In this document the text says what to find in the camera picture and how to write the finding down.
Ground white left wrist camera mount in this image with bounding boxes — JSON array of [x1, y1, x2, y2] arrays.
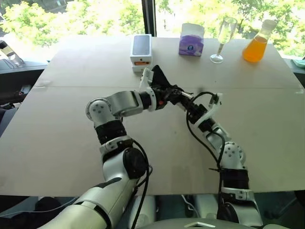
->
[[139, 67, 165, 113]]

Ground clear champagne flute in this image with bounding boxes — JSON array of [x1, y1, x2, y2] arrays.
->
[[209, 16, 238, 64]]

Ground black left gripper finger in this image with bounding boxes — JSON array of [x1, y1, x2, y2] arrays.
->
[[168, 84, 184, 95], [167, 94, 181, 106]]

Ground clear plastic bottle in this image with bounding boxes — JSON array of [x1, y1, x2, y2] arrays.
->
[[0, 40, 25, 67]]

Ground dark window post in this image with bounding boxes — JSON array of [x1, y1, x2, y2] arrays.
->
[[141, 0, 157, 37]]

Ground flask with orange liquid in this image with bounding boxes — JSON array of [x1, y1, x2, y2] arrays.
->
[[242, 19, 277, 63]]

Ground white phone box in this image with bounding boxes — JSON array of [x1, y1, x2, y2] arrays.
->
[[129, 34, 153, 63]]

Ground purple tissue box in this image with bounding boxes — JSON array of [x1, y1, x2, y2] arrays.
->
[[178, 23, 205, 58]]

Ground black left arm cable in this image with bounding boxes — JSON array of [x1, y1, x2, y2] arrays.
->
[[130, 139, 153, 229]]

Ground white box with orange label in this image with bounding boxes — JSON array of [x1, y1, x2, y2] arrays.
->
[[131, 60, 151, 73]]

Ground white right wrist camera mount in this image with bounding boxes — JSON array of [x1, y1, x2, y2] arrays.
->
[[193, 93, 224, 127]]

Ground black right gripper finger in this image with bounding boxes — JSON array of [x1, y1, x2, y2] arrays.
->
[[180, 94, 196, 107], [176, 101, 192, 113]]

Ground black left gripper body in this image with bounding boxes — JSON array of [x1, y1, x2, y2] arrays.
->
[[154, 86, 173, 110]]

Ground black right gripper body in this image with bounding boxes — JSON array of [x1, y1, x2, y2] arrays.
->
[[186, 102, 207, 123]]

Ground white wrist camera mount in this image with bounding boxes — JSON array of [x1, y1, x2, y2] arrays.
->
[[193, 93, 224, 127], [139, 67, 165, 113]]

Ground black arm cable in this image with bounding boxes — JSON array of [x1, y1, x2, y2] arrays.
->
[[130, 139, 153, 229], [185, 91, 227, 221]]

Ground teal tray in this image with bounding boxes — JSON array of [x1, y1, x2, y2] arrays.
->
[[292, 58, 305, 69]]

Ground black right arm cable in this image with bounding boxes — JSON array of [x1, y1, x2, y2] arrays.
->
[[185, 91, 227, 221]]

